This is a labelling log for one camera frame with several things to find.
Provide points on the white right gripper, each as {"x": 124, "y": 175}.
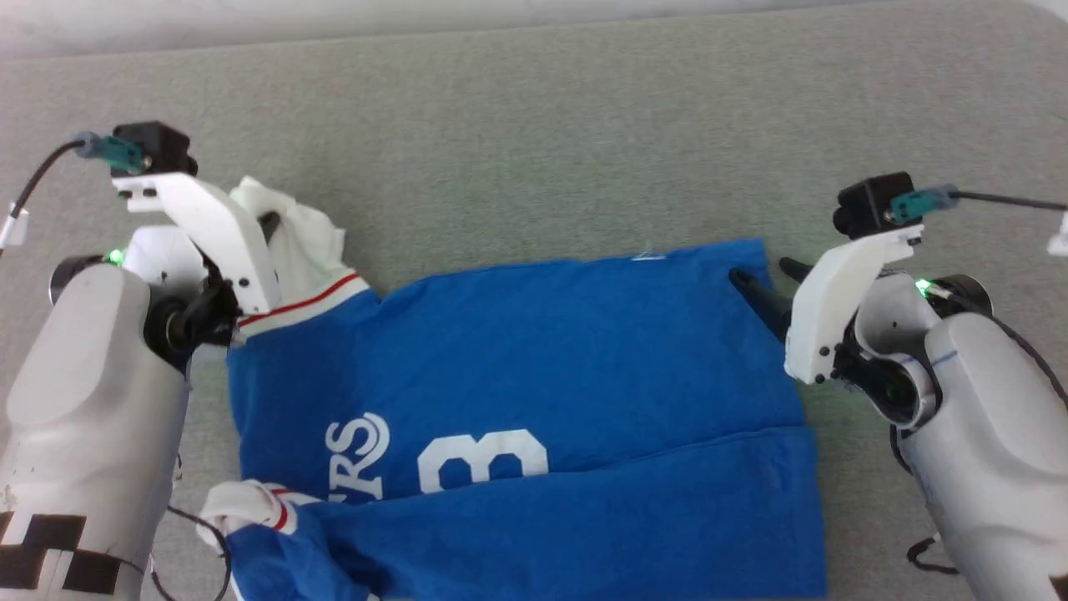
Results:
{"x": 822, "y": 309}

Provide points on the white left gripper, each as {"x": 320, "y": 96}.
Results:
{"x": 225, "y": 242}

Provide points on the blue white red sports jersey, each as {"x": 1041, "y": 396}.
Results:
{"x": 542, "y": 351}

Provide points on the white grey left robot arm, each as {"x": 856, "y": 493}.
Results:
{"x": 83, "y": 401}

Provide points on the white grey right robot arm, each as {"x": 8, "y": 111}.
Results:
{"x": 984, "y": 417}

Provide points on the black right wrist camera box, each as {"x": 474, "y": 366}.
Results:
{"x": 868, "y": 204}

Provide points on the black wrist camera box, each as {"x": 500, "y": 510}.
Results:
{"x": 868, "y": 204}
{"x": 158, "y": 146}

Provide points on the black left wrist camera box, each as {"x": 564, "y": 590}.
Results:
{"x": 158, "y": 146}

